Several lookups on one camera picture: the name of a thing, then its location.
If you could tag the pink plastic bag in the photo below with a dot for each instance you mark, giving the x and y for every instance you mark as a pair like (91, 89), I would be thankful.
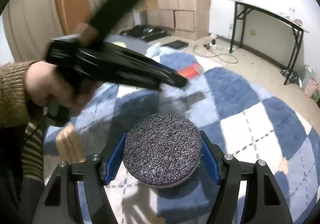
(312, 87)

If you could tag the red cigarette carton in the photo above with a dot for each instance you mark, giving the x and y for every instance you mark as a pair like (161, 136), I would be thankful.
(190, 70)

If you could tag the wooden door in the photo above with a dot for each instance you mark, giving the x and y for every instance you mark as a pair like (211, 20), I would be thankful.
(71, 1)

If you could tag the person's left hand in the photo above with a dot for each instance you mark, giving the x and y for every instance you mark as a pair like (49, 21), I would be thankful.
(45, 84)

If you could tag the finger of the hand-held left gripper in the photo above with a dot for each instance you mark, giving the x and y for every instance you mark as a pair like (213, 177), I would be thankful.
(155, 81)
(145, 62)

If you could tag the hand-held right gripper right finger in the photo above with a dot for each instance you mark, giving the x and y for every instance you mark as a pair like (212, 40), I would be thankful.
(210, 161)

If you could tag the person's torso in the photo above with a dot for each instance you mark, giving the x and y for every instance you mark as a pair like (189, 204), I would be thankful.
(27, 164)

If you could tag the person's left forearm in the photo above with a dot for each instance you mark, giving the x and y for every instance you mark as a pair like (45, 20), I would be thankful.
(12, 94)

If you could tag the black foam cylinder thin end layer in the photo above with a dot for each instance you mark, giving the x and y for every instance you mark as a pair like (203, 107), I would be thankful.
(162, 149)

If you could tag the yellowish wall socket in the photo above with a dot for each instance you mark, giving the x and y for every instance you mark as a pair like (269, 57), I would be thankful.
(253, 32)

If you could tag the beige curtain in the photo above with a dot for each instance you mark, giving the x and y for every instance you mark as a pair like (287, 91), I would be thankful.
(30, 26)

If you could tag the blue white checked blanket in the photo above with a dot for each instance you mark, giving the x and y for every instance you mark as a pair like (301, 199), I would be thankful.
(250, 124)

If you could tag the white cloth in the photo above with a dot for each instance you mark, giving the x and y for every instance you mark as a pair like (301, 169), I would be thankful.
(160, 50)

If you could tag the grey bed sheet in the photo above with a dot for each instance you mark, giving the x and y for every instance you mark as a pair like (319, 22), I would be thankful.
(130, 44)

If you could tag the clothes pile under table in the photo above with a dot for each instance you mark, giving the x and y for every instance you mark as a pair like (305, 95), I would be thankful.
(290, 75)

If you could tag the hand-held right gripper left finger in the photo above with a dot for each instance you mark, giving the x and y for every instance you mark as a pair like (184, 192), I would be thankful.
(112, 161)

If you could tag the white power strip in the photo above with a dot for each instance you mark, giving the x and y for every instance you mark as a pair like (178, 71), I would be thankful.
(212, 42)

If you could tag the open black suitcase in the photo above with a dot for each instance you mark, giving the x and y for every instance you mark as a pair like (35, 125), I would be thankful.
(147, 32)

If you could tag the black folding table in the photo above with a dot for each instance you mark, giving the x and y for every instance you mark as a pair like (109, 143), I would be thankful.
(270, 12)

